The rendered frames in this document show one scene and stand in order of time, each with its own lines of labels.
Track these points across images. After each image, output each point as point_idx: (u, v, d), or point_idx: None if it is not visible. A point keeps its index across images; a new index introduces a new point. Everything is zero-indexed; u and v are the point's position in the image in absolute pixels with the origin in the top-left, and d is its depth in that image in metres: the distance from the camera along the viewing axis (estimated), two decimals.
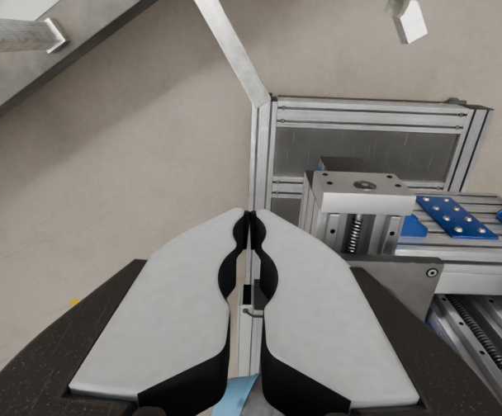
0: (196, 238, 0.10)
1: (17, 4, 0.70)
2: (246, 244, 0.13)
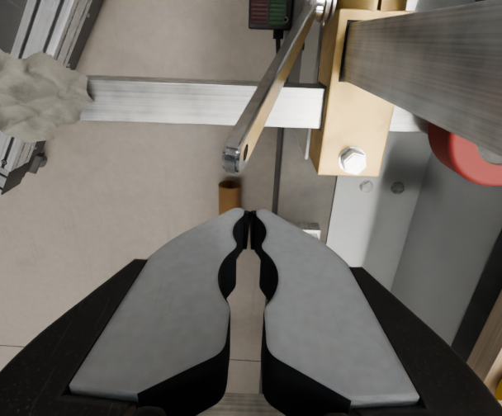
0: (196, 238, 0.10)
1: None
2: (246, 244, 0.13)
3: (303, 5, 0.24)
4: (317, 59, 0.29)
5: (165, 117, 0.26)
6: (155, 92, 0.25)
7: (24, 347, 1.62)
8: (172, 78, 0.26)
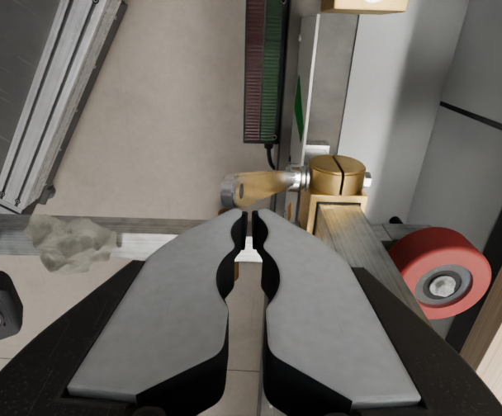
0: (194, 238, 0.10)
1: None
2: (244, 245, 0.13)
3: None
4: (298, 194, 0.36)
5: None
6: (169, 241, 0.32)
7: None
8: (182, 223, 0.33)
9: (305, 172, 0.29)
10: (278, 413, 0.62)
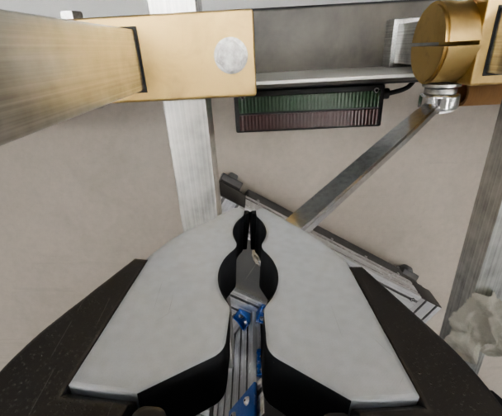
0: (196, 238, 0.10)
1: None
2: (246, 244, 0.13)
3: (445, 111, 0.24)
4: None
5: None
6: (498, 243, 0.27)
7: None
8: (475, 222, 0.29)
9: (427, 89, 0.23)
10: None
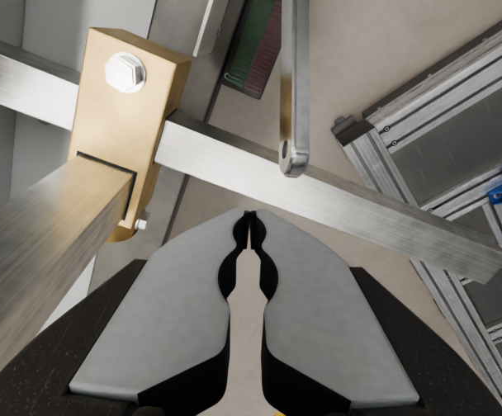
0: (196, 238, 0.10)
1: None
2: (246, 244, 0.13)
3: None
4: None
5: None
6: None
7: None
8: None
9: None
10: None
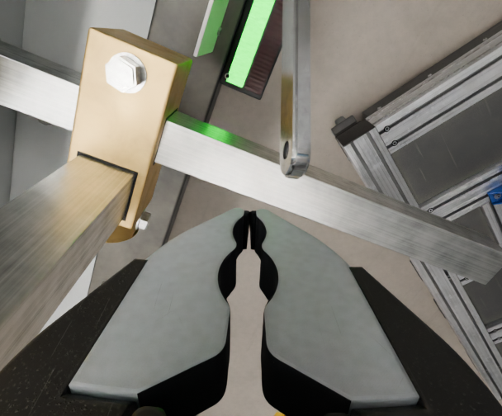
0: (196, 238, 0.10)
1: None
2: (246, 244, 0.13)
3: None
4: None
5: None
6: None
7: None
8: None
9: None
10: None
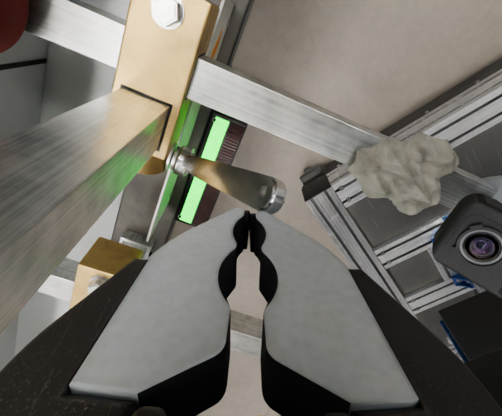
0: (196, 238, 0.10)
1: None
2: (246, 244, 0.13)
3: None
4: (191, 103, 0.31)
5: (303, 110, 0.25)
6: (299, 134, 0.26)
7: None
8: None
9: (171, 163, 0.28)
10: None
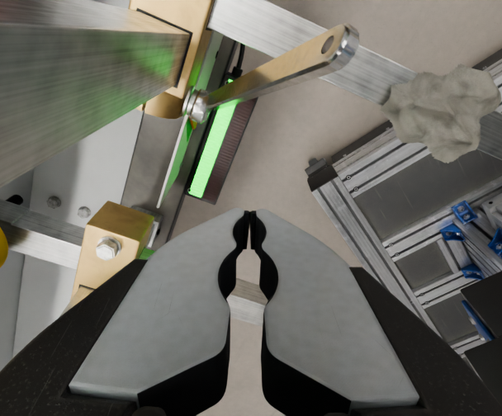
0: (196, 238, 0.10)
1: None
2: (246, 244, 0.13)
3: None
4: (207, 49, 0.29)
5: None
6: None
7: None
8: None
9: (188, 106, 0.26)
10: None
